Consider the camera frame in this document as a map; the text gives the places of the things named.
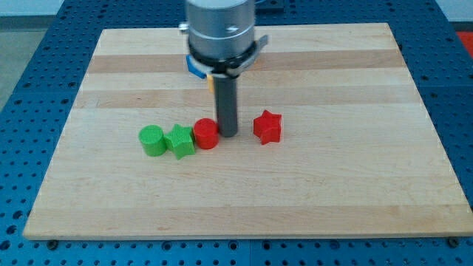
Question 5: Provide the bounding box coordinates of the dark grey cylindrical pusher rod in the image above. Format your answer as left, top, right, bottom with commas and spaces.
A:
214, 75, 238, 137

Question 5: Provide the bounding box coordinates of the blue block behind arm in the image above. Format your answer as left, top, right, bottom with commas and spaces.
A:
186, 55, 207, 79

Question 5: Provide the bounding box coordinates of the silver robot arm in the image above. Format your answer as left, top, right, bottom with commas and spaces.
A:
179, 0, 268, 137

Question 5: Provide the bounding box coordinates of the red star block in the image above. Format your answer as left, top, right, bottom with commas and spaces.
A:
253, 110, 282, 145

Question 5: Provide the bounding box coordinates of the green star block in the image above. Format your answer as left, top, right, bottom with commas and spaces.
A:
164, 124, 195, 160

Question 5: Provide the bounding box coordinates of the yellow block behind rod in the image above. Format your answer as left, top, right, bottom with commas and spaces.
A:
206, 74, 214, 94

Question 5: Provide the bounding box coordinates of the red cylinder block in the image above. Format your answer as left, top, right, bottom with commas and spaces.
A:
193, 118, 219, 149

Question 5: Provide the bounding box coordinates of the green cylinder block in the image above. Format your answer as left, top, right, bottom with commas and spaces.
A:
138, 125, 167, 157

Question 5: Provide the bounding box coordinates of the wooden board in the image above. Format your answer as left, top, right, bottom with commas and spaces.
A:
24, 23, 472, 240

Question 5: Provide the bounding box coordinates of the blue perforated table plate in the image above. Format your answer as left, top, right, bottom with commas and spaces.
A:
1, 0, 472, 265

